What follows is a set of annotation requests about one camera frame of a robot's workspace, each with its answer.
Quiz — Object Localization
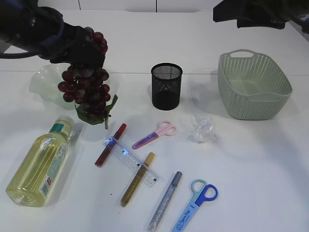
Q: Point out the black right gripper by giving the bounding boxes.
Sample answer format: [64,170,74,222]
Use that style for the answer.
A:
[213,0,286,29]

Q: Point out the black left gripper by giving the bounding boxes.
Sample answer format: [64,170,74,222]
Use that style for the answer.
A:
[39,23,106,68]

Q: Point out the purple artificial grape bunch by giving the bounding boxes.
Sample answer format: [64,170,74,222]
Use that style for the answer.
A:
[57,27,119,130]

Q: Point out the clear plastic sheet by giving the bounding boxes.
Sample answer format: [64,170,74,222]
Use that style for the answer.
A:
[187,114,216,144]

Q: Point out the yellow tea drink bottle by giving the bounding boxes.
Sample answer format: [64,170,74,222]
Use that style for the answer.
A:
[5,116,74,207]

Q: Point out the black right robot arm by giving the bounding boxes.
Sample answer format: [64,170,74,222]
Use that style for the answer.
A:
[213,0,309,33]

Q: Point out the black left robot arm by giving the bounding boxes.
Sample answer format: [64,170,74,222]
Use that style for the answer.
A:
[0,0,105,68]

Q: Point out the green plastic woven basket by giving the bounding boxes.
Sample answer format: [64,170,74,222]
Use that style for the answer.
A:
[217,49,293,120]

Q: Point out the black mesh pen holder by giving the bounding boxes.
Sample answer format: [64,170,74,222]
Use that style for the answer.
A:
[151,63,183,111]

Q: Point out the red glitter glue pen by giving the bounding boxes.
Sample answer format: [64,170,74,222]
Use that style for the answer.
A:
[95,123,127,167]

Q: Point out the clear plastic ruler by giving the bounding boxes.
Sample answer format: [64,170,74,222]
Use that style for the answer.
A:
[102,137,160,188]

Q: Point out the gold glitter glue pen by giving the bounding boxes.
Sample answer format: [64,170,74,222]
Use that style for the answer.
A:
[120,152,155,207]

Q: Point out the silver glitter glue pen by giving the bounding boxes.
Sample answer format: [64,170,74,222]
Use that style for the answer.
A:
[146,171,182,232]

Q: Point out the pink capped scissors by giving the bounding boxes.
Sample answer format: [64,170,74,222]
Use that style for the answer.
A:
[132,120,177,150]

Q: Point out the blue capped scissors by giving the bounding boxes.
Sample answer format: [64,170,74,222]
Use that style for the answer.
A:
[172,179,218,232]

